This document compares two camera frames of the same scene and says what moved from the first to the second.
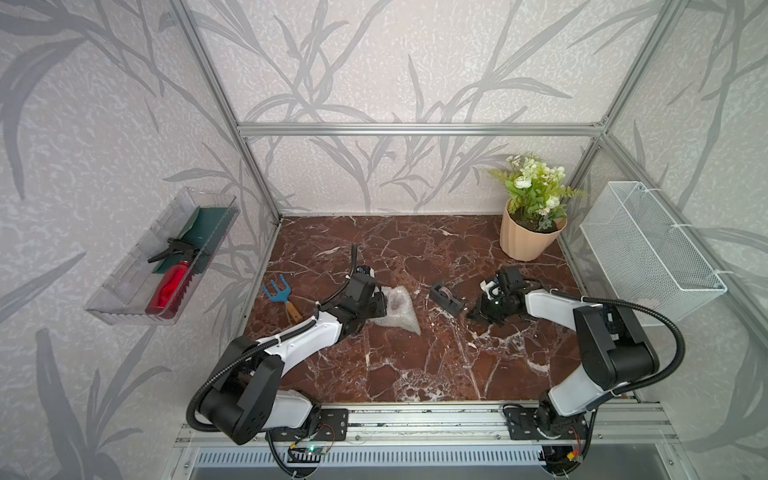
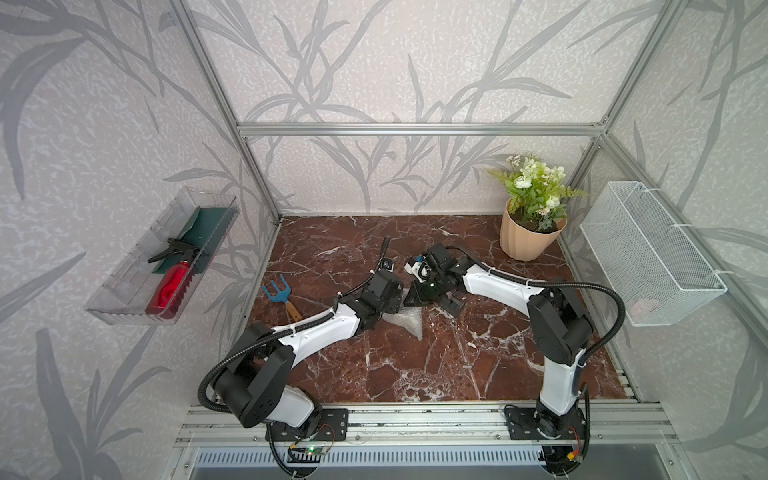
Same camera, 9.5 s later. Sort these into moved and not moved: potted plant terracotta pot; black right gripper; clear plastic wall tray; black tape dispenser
Moved: black right gripper
Not moved: black tape dispenser; clear plastic wall tray; potted plant terracotta pot
